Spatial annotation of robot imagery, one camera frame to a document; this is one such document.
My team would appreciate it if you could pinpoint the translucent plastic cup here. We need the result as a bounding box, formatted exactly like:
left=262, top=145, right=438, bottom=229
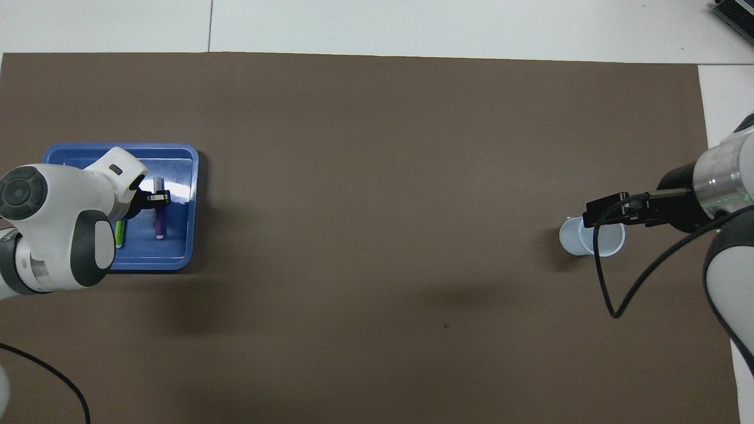
left=558, top=216, right=626, bottom=258

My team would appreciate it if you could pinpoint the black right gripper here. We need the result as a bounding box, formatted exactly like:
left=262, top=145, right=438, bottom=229
left=583, top=164, right=710, bottom=233

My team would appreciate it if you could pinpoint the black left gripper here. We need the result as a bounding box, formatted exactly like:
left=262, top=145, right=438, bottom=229
left=124, top=190, right=172, bottom=220

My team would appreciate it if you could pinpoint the blue plastic tray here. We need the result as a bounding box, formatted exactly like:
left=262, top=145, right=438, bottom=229
left=42, top=143, right=200, bottom=271

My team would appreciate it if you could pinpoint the grey ribbed device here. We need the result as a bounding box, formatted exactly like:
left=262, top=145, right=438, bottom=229
left=710, top=0, right=754, bottom=37

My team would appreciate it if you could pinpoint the purple highlighter pen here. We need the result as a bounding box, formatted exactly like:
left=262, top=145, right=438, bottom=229
left=153, top=177, right=166, bottom=240

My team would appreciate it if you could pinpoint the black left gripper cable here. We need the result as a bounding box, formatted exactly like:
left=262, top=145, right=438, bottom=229
left=0, top=343, right=92, bottom=424

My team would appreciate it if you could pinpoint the brown table mat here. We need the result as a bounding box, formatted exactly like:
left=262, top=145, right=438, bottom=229
left=0, top=52, right=744, bottom=424

